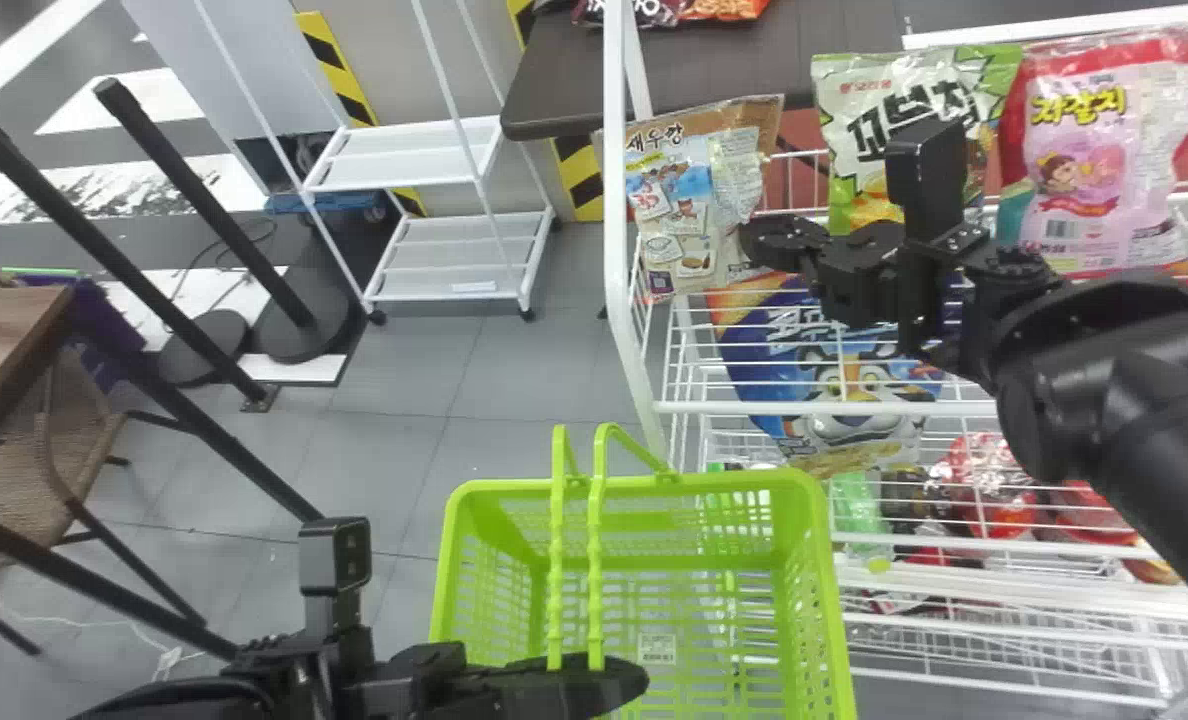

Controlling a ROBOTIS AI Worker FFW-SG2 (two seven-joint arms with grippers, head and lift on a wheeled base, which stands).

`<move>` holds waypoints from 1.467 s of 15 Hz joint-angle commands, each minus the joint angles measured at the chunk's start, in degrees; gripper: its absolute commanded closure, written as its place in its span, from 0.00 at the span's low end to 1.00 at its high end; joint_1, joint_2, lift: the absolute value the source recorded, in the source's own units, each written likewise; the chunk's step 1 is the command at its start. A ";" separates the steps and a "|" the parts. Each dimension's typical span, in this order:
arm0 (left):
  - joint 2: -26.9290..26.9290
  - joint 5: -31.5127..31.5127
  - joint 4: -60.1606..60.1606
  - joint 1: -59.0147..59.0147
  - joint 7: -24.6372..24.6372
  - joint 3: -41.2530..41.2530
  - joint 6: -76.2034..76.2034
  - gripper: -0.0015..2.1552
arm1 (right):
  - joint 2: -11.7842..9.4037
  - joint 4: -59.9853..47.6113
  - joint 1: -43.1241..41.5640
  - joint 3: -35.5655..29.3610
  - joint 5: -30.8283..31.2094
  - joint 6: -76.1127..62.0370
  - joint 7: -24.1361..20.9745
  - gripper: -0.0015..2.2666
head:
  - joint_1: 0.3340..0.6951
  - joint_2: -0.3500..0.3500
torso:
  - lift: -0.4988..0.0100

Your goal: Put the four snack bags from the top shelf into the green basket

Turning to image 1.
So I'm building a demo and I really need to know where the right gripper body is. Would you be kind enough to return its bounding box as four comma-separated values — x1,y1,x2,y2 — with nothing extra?
812,240,907,333

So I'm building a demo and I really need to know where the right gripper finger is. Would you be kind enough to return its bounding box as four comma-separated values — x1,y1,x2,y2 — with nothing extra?
834,220,905,253
738,214,835,277

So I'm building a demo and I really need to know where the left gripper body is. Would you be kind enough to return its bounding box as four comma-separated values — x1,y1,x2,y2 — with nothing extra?
374,642,490,720

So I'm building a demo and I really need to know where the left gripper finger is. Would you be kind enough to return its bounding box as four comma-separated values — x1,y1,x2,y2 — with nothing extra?
474,668,651,720
499,653,647,679

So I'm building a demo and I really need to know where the green basket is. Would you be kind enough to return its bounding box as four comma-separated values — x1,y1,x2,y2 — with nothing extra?
428,423,857,720

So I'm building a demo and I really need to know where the blue snack packet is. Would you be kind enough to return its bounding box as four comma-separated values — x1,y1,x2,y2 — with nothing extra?
704,272,947,481

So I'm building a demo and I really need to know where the beige snack packet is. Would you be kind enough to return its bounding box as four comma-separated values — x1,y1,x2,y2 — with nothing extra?
622,94,786,303

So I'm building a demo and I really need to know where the green snack packet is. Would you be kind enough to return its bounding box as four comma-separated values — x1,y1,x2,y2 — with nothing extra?
811,44,1025,237

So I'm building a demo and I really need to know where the green bottle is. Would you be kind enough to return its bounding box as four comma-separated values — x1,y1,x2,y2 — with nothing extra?
831,472,897,575

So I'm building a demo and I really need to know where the pink snack packet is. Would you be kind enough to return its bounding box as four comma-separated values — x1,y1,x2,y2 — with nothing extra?
994,18,1188,283

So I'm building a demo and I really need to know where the red snack packet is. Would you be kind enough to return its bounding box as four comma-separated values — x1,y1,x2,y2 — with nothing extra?
929,432,1047,543
1046,478,1187,587

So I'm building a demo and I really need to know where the orange snack packet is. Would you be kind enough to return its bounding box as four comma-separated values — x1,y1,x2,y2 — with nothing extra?
676,0,771,24

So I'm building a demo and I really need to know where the black snack packet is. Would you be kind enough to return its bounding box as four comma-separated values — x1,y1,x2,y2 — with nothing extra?
571,0,690,29

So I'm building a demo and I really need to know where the white shelf trolley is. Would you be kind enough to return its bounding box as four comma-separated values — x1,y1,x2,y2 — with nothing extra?
189,0,557,323

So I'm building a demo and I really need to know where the wicker chair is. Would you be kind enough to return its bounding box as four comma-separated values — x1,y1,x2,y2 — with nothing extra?
0,345,133,656

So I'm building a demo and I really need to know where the purple crate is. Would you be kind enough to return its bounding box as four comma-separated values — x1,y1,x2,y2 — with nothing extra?
12,268,147,393

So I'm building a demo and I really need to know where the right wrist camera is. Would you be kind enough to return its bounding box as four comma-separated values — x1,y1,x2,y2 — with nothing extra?
884,117,971,351

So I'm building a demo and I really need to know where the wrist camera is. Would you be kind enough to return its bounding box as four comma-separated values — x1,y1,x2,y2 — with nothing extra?
884,117,971,351
297,516,375,653

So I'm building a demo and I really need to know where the white wire rack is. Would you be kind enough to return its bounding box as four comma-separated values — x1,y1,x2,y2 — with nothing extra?
601,0,1188,720

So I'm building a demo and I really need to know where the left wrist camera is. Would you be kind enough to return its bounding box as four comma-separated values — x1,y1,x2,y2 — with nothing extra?
297,516,375,653

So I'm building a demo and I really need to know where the yellow black striped post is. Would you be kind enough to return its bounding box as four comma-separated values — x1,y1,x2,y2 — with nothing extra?
292,10,427,218
507,0,607,223

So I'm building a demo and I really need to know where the black post on round foot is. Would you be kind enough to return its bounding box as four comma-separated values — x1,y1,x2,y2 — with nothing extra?
93,77,367,367

